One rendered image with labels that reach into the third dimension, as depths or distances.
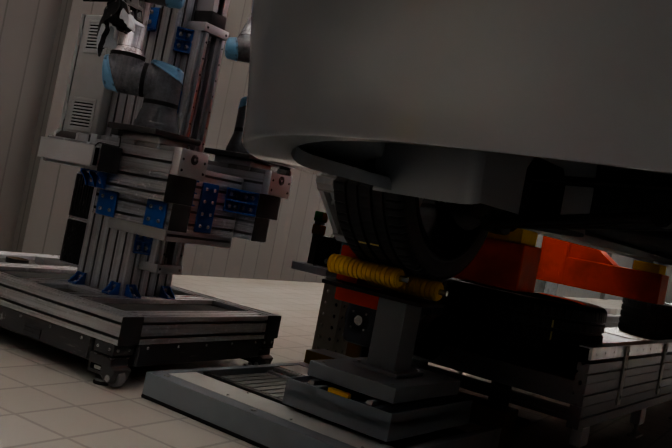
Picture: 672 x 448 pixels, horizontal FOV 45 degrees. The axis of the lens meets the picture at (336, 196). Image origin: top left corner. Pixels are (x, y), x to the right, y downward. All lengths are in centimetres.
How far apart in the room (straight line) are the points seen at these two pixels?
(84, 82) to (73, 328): 99
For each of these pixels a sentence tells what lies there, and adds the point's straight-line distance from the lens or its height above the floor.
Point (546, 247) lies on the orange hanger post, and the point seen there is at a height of 71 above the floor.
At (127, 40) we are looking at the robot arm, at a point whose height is 109.
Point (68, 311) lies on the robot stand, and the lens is 274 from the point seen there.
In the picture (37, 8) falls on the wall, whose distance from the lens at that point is 516.
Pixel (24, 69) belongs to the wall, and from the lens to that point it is 511.
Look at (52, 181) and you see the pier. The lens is 518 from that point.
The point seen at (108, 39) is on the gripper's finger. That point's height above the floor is 101.
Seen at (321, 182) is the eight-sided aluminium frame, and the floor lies 74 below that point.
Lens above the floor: 65
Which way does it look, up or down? 2 degrees up
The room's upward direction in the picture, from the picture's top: 11 degrees clockwise
